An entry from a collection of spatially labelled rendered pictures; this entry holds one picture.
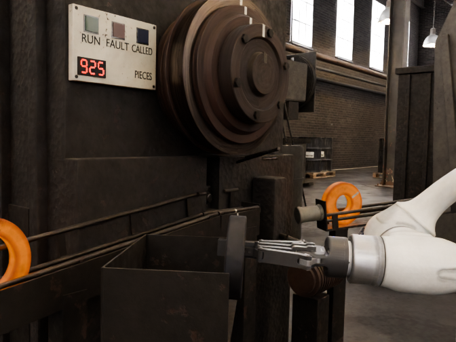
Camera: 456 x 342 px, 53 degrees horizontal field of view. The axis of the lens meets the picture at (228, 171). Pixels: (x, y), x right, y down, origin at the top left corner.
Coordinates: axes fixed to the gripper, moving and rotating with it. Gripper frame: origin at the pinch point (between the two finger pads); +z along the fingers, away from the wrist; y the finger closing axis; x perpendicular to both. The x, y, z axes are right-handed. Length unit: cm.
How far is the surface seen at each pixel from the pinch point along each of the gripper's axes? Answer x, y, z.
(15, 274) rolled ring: -9.5, 0.9, 43.5
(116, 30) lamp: 46, 33, 37
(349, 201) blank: 0, 84, -35
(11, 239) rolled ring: -2.3, 0.4, 44.2
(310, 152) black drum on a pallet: -1, 1073, -108
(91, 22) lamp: 46, 26, 41
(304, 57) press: 202, 924, -65
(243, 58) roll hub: 42, 43, 4
